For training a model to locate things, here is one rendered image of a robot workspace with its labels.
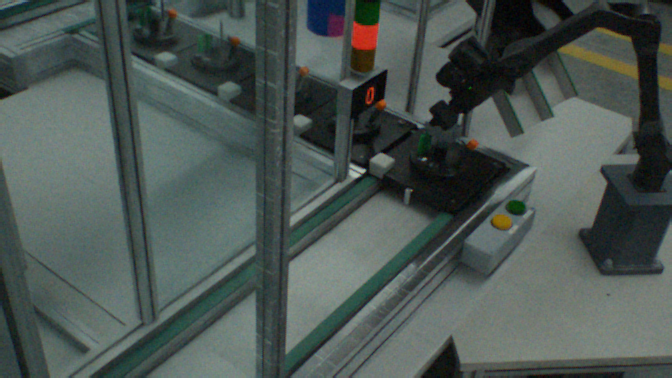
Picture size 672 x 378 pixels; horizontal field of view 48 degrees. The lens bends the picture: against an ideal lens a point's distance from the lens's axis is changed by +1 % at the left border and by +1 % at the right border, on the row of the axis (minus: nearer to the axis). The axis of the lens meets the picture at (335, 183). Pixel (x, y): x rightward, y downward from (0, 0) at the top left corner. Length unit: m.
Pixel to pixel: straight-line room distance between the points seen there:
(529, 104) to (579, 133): 0.31
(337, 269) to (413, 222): 0.24
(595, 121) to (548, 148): 0.24
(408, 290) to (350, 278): 0.14
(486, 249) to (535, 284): 0.16
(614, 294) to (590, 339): 0.16
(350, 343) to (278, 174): 0.60
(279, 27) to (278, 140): 0.13
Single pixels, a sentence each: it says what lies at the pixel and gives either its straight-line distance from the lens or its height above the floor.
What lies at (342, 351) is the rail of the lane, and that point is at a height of 0.96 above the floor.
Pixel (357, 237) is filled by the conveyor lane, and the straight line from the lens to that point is 1.65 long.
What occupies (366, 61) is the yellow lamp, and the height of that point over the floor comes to 1.29.
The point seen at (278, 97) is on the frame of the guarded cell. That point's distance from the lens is 0.78.
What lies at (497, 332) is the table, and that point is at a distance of 1.59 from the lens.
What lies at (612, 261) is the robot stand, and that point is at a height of 0.89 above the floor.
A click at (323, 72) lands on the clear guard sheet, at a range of 1.51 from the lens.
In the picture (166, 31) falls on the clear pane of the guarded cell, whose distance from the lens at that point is 0.65.
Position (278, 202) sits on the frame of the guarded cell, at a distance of 0.86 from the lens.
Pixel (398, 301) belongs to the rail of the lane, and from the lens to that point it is 1.46.
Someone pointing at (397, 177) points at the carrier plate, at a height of 0.97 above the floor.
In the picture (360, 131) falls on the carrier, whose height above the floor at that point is 0.99.
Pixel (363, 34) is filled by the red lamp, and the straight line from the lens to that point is 1.51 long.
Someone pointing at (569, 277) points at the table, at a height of 0.86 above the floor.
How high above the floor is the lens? 1.99
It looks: 37 degrees down
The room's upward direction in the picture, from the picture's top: 5 degrees clockwise
